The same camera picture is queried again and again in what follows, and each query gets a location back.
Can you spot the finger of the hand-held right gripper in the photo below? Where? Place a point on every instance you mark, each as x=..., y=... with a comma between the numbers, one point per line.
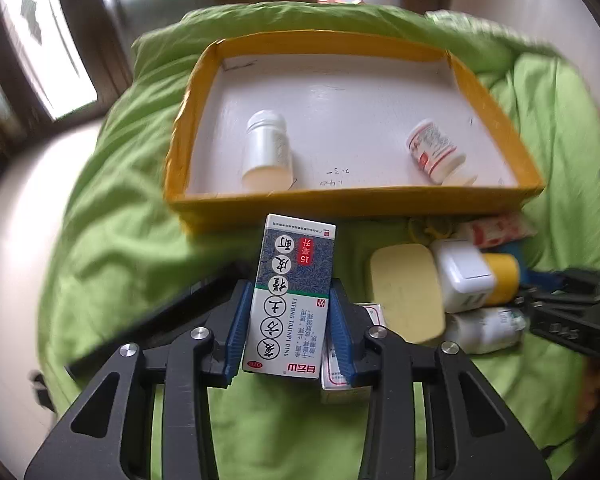
x=560, y=330
x=532, y=279

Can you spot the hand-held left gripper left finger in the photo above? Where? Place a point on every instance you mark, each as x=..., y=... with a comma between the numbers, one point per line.
x=239, y=330

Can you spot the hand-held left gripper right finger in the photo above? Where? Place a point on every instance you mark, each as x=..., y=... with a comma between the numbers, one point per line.
x=341, y=335

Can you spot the yellow tape roll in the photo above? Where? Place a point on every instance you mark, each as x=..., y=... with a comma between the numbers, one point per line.
x=502, y=280

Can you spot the blue white medicine box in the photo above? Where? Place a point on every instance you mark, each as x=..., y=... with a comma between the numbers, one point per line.
x=285, y=310

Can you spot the small white medicine box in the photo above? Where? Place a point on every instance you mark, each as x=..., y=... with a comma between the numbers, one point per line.
x=340, y=396

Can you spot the small white medicine bottle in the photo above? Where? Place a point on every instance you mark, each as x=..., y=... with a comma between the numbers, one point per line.
x=480, y=330

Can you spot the yellow cardboard tray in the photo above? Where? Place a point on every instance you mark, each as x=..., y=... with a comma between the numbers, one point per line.
x=340, y=90

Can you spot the floral hand cream tube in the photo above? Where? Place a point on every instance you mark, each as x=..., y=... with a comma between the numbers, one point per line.
x=495, y=230

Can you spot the green blanket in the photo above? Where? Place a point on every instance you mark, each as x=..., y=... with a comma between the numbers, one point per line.
x=130, y=210

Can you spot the white bottle red label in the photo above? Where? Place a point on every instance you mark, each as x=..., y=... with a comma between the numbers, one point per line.
x=432, y=147

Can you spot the large white medicine bottle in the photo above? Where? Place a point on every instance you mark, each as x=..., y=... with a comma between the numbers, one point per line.
x=267, y=145

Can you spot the patterned glass door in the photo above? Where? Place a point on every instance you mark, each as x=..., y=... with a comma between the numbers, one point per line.
x=45, y=50
x=130, y=10

